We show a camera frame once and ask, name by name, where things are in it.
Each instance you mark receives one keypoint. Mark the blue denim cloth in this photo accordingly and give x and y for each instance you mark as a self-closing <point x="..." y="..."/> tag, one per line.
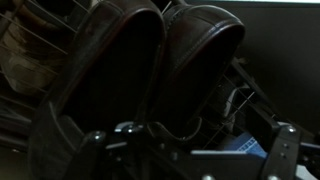
<point x="248" y="145"/>

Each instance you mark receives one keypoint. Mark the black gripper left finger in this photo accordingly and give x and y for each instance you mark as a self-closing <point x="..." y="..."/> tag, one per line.
<point x="100" y="150"/>

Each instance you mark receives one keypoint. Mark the black leather shoe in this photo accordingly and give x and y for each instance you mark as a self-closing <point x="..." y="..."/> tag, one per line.
<point x="110" y="76"/>
<point x="196" y="60"/>

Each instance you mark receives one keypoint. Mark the white sneaker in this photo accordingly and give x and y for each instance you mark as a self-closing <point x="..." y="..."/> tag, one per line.
<point x="233" y="100"/>

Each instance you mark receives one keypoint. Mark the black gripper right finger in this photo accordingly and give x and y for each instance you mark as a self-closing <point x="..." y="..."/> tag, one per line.
<point x="283" y="150"/>

